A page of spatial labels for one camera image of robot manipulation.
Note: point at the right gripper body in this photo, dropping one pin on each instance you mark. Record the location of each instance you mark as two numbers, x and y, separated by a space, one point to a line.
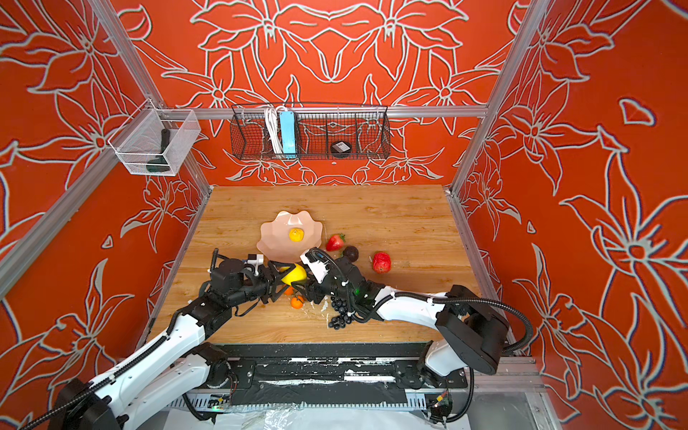
335 286

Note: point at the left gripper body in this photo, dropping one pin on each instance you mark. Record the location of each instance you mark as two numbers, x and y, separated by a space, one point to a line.
253 289

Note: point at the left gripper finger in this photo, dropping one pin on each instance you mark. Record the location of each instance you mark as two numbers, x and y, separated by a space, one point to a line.
275 292
279 270

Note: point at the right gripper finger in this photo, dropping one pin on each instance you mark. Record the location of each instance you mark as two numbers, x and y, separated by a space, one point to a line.
316 293
315 258

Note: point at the large yellow lemon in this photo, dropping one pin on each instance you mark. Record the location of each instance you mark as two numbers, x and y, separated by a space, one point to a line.
293 273

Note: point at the red strawberry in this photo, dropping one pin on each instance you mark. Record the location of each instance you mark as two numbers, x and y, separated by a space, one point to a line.
335 243

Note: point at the pink scalloped fruit bowl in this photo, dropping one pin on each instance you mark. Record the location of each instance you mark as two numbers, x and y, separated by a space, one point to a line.
274 243

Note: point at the small yellow fruit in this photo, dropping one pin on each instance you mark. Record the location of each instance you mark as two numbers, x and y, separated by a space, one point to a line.
296 235

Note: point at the red apple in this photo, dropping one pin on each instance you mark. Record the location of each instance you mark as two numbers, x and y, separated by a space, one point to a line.
382 262

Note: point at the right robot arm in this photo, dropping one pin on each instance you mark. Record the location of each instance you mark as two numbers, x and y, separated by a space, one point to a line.
476 332

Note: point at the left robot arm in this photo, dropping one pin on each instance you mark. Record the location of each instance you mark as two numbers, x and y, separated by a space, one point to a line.
180 358

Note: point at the small orange tangerine lower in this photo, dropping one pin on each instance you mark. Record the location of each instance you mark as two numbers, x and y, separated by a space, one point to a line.
297 302

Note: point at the dark grape bunch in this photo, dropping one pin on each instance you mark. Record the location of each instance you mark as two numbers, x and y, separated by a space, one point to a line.
339 314

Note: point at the dark purple mangosteen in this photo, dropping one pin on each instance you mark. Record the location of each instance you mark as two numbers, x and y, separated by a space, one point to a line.
351 253

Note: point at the black round device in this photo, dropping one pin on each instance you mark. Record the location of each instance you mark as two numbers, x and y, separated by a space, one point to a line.
340 150

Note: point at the light blue box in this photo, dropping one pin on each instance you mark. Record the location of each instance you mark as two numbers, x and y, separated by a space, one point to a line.
288 133

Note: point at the dark green brush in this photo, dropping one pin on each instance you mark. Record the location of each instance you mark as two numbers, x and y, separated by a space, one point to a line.
159 163

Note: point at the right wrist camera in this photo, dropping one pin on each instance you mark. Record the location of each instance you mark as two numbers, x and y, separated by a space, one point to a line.
320 274

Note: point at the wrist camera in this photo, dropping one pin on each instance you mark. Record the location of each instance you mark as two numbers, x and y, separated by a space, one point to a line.
320 274
255 261

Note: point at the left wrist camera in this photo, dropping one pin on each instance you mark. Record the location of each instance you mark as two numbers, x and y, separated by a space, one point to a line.
255 261

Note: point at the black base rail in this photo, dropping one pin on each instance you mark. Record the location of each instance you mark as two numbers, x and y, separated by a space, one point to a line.
354 375

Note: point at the black wire wall basket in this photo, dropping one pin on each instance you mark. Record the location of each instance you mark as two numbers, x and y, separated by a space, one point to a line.
256 131

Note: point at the clear plastic wall bin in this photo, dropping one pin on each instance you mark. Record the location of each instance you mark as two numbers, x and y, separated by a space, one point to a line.
138 139

